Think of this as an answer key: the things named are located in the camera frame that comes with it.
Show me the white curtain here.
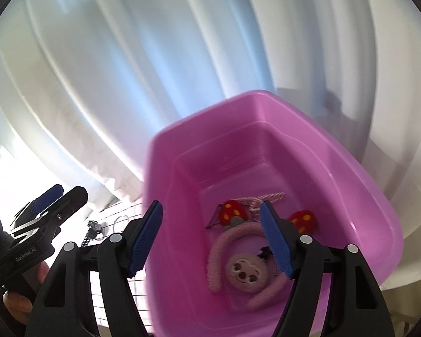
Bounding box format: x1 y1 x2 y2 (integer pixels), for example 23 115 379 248
0 0 421 288

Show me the pink plastic bin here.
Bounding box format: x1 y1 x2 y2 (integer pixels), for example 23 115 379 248
143 90 404 336

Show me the black wrist watch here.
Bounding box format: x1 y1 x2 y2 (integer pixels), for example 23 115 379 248
80 221 102 247

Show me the left human hand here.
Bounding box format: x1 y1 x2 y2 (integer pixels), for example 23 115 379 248
1 261 52 325

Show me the beige plush face clip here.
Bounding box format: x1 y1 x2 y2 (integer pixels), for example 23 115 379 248
225 253 269 294

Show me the plain silver bangle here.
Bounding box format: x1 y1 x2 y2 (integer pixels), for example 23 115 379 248
112 214 132 233

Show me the pink fuzzy strawberry headband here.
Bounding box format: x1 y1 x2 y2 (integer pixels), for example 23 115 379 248
207 199 319 311

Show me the black hair clip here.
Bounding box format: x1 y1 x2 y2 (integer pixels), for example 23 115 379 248
257 246 273 262

